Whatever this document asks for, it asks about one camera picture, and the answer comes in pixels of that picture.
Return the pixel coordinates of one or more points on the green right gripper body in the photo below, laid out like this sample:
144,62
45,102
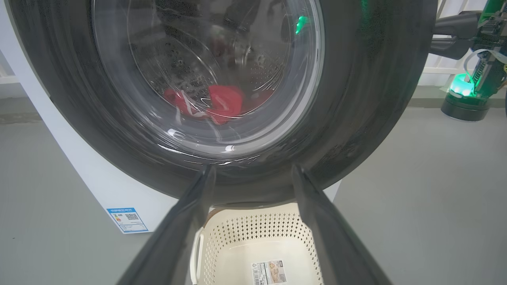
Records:
493,35

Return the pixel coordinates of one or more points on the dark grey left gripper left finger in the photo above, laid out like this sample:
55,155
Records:
174,245

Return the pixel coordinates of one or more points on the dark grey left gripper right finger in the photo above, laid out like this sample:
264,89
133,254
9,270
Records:
336,253

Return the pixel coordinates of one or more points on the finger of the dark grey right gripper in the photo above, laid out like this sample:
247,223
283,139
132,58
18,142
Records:
451,47
461,24

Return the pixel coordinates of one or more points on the black glass washing machine door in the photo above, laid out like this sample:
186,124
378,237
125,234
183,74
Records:
356,99

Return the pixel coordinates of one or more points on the red white garment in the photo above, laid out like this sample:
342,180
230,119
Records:
225,101

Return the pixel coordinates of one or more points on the printed basket label sticker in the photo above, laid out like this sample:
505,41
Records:
269,273

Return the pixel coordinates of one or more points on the cream perforated laundry basket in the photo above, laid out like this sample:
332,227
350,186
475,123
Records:
261,237

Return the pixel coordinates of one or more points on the white washing machine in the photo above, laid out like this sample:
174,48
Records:
79,158

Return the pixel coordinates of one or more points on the steel washing machine drum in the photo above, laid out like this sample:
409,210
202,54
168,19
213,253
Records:
174,55

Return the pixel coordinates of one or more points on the blue energy label sticker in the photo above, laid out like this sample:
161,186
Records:
127,221

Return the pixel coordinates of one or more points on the black round right gripper motor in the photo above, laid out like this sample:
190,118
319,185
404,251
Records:
463,109

